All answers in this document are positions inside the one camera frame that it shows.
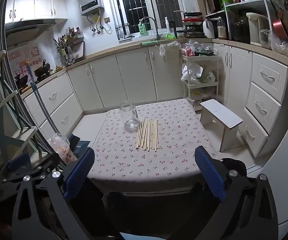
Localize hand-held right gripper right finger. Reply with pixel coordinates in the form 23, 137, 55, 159
194, 145, 279, 240

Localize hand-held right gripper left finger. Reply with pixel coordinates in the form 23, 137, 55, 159
12, 148, 97, 240

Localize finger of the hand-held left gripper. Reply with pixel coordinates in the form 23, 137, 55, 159
2, 154, 62, 182
7, 153, 32, 172

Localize glass jar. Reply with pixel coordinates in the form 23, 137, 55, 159
119, 101, 140, 132

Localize bunch of wooden chopsticks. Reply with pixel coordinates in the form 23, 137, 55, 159
136, 119, 158, 152

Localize blue dustpan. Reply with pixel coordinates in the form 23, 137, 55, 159
69, 134, 93, 155

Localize white step stool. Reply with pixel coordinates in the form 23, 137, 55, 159
200, 99, 243, 152

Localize cherry print tablecloth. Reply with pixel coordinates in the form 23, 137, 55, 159
85, 98, 218, 188

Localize black wok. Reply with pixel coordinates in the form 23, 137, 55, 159
34, 60, 52, 77
15, 75, 30, 88

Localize white plastic bag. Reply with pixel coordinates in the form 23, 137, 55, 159
180, 64, 204, 83

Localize white drawer unit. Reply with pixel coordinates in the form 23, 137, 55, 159
244, 52, 288, 158

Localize white base cabinets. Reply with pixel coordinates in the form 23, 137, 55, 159
22, 41, 253, 133

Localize white rolling cart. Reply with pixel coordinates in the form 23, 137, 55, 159
182, 54, 220, 110

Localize utensil holder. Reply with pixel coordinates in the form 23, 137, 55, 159
53, 37, 76, 67

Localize clear hanging plastic bag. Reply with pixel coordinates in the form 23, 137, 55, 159
159, 44, 182, 57

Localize range hood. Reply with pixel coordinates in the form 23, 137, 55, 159
5, 19, 68, 47

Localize spice rack with bottles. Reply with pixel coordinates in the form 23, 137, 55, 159
59, 26, 86, 43

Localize white jug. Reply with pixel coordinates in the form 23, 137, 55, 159
203, 19, 215, 39

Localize dark liquid bottle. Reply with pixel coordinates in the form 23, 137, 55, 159
217, 17, 227, 40

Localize crumpled clear plastic bag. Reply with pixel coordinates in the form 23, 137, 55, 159
271, 34, 288, 58

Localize dark round pot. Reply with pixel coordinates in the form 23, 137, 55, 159
231, 12, 250, 43

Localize stack of pans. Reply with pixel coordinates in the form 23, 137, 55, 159
174, 10, 207, 38

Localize kitchen faucet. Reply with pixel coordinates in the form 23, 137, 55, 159
141, 17, 160, 41

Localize red pan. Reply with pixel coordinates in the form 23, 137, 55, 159
272, 17, 288, 38

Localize white shelf rack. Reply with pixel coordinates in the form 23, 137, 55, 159
206, 0, 278, 43

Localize green box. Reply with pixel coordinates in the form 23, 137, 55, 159
218, 0, 234, 12

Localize barred window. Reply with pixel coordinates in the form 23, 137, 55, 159
113, 0, 192, 34

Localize pink wall poster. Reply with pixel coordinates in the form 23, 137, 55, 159
8, 46, 40, 80

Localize sliding door frame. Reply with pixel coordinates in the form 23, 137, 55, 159
0, 0, 52, 205

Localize water heater hoses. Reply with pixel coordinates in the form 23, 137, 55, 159
86, 15, 112, 33

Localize white wall cabinets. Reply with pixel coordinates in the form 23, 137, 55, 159
5, 0, 68, 25

